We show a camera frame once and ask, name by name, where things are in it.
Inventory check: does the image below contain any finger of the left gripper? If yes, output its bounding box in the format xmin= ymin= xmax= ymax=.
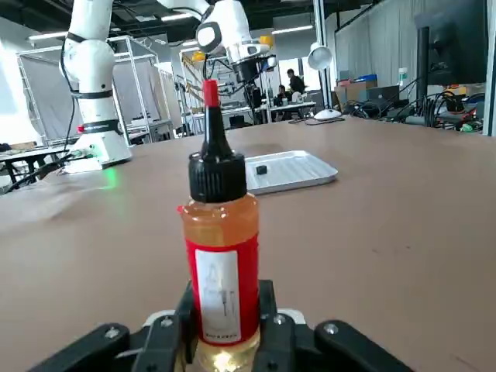
xmin=243 ymin=81 xmax=255 ymax=112
xmin=252 ymin=81 xmax=264 ymax=112

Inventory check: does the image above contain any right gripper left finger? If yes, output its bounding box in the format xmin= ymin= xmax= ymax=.
xmin=29 ymin=279 xmax=198 ymax=372

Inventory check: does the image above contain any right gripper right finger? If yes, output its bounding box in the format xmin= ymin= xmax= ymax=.
xmin=251 ymin=278 xmax=415 ymax=372

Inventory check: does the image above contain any oil bottle with red label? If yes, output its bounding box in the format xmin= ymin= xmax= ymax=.
xmin=177 ymin=79 xmax=261 ymax=367

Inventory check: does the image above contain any silver ribbed metal tray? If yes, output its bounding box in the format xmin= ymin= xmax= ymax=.
xmin=243 ymin=150 xmax=339 ymax=196

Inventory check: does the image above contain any person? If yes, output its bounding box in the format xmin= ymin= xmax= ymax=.
xmin=285 ymin=68 xmax=308 ymax=96
xmin=275 ymin=84 xmax=291 ymax=108

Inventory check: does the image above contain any white desk lamp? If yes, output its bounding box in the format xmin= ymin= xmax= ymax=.
xmin=307 ymin=41 xmax=343 ymax=121

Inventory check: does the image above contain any black computer monitor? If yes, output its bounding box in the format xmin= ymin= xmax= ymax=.
xmin=412 ymin=0 xmax=490 ymax=128

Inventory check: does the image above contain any thin black lamp cable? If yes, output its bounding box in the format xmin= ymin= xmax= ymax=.
xmin=288 ymin=115 xmax=346 ymax=126

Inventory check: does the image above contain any aluminium frame post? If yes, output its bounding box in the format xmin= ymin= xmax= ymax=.
xmin=312 ymin=0 xmax=327 ymax=112

